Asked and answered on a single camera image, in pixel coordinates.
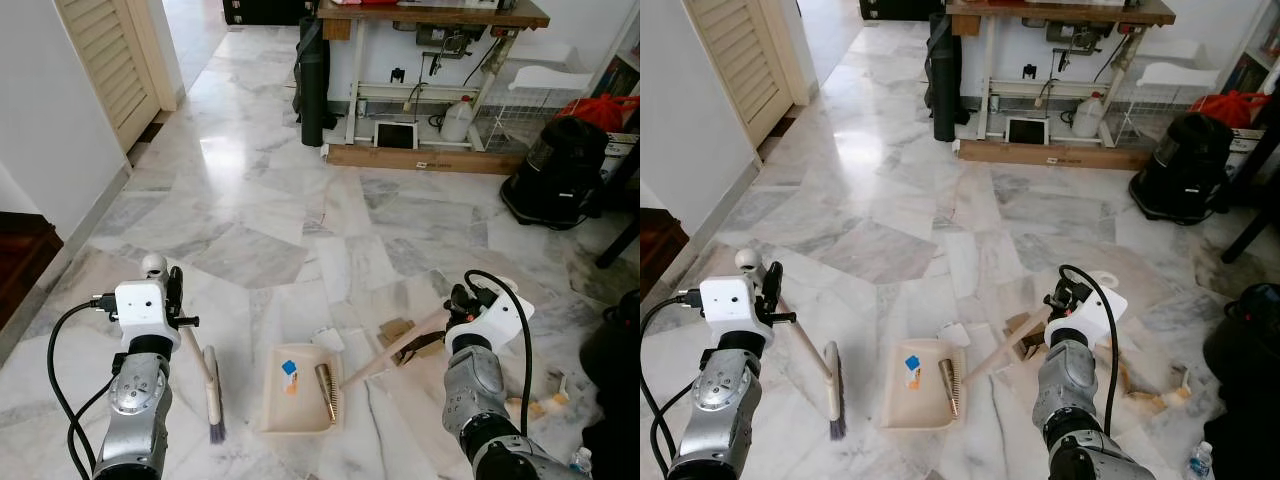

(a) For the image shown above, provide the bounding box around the brass coloured tube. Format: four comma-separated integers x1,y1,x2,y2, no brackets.
937,358,961,416
314,362,339,423

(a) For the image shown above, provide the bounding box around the beige louvered door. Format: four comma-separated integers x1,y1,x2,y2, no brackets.
685,0,811,146
55,0,181,151

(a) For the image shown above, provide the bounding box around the black rolled bag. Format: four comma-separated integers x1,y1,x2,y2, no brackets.
293,15,331,148
925,12,961,143

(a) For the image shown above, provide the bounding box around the white framed tablet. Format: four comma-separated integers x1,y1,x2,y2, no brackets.
373,120,418,151
1005,117,1049,147

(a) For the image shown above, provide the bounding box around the crumpled brown paper debris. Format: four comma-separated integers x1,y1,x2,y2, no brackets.
505,372,576,421
1120,365,1191,416

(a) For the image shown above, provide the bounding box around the beige long handled dustpan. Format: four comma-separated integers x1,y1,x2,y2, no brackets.
880,305,1053,432
258,308,453,437

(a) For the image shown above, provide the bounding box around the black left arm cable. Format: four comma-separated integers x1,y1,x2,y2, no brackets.
47,293,121,479
640,288,706,476

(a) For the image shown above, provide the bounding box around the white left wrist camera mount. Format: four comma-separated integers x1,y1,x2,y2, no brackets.
698,275,773,351
113,280,181,353

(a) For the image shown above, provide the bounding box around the wooden handled broom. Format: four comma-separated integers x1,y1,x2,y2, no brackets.
141,254,228,445
735,248,848,442

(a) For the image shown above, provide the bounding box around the white bookshelf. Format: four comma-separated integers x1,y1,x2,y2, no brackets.
600,10,641,101
1225,0,1280,96

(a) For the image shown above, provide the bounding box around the red plastic bag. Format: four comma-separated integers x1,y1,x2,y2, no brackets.
1190,90,1273,129
555,93,641,131

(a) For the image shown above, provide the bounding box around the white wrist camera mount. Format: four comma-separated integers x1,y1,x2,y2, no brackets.
445,293,536,353
113,280,181,353
1045,288,1129,349
698,275,773,351

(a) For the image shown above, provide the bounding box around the black cloth bundle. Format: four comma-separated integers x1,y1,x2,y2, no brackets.
1210,400,1280,480
580,420,641,480

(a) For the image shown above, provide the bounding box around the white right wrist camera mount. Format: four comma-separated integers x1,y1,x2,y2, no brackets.
445,293,536,353
1045,288,1129,349

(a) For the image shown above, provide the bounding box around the white plastic jug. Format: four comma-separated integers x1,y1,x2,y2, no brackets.
440,95,474,143
1072,92,1105,139

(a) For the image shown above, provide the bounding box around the white wire rack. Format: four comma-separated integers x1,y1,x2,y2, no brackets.
480,62,596,151
1110,60,1226,146

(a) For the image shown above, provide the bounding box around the dark cabinet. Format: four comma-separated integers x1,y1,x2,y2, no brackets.
222,0,319,26
860,0,946,21

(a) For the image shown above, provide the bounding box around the long wooden plank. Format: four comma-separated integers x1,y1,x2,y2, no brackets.
325,143,526,176
957,140,1151,171

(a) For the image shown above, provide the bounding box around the wooden top sewing table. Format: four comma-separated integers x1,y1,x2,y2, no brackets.
318,0,551,151
945,0,1176,146

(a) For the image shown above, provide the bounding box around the black vacuum cleaner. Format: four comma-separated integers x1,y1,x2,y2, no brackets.
500,115,609,229
1130,112,1236,223

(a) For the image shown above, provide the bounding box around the black legged table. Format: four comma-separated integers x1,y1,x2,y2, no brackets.
1220,110,1280,263
597,130,641,269

